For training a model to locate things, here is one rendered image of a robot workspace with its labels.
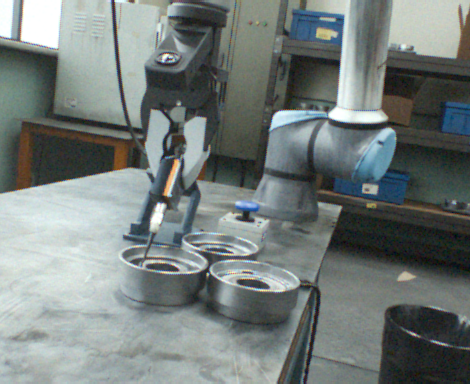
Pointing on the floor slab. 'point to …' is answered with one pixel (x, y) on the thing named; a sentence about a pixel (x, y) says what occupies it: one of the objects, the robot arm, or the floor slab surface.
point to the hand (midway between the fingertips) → (171, 177)
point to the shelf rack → (331, 54)
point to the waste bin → (432, 347)
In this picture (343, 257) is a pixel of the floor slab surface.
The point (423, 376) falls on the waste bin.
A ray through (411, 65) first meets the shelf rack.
